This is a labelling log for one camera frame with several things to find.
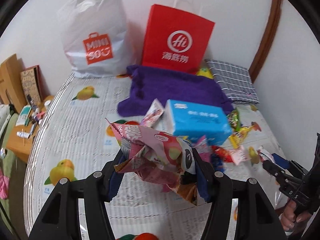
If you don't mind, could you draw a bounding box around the green snack packet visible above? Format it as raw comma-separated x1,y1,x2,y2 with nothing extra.
227,108,241,132

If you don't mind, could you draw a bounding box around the grey checked folded cloth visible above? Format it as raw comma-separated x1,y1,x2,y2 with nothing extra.
205,59,259,105

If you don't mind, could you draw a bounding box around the white red snack packet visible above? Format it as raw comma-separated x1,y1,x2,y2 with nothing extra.
257,146,276,164

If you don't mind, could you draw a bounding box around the yellow packet behind towel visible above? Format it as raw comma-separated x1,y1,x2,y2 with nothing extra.
196,67,214,79

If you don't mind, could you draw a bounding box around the white Miniso plastic bag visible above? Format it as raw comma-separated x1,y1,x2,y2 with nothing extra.
57,0,136,79

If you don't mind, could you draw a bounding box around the right hand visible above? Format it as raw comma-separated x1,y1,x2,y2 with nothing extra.
279,200,312,231

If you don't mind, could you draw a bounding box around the brown wooden door frame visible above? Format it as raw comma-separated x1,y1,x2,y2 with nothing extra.
249,0,283,82

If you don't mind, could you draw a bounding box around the fruit print tablecloth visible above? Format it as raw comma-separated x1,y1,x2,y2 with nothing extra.
23,72,291,240

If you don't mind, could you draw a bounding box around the pale pink snack packet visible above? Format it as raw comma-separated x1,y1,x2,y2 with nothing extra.
229,146,251,165

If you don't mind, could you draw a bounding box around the brown patterned box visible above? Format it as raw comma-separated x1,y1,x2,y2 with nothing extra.
20,65,43,105

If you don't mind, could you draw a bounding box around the yellow snack packet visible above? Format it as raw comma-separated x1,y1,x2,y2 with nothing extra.
228,122,261,149

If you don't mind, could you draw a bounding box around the blue snack packet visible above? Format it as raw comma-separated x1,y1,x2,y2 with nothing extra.
210,153,225,173

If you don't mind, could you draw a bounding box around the red paper bag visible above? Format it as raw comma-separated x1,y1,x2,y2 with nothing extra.
141,0,215,74

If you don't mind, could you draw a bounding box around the small pink white packet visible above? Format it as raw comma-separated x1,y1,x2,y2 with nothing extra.
140,99,164,127

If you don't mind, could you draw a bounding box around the wooden side table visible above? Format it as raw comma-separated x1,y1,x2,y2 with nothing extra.
1,54,54,163

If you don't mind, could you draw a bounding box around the purple towel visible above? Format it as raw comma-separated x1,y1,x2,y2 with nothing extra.
117,65,234,117

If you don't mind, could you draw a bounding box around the magenta pink snack bag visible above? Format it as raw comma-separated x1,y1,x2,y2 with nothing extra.
110,122,197,205

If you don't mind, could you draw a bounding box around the blue tissue pack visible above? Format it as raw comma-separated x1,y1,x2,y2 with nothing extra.
162,99,233,146

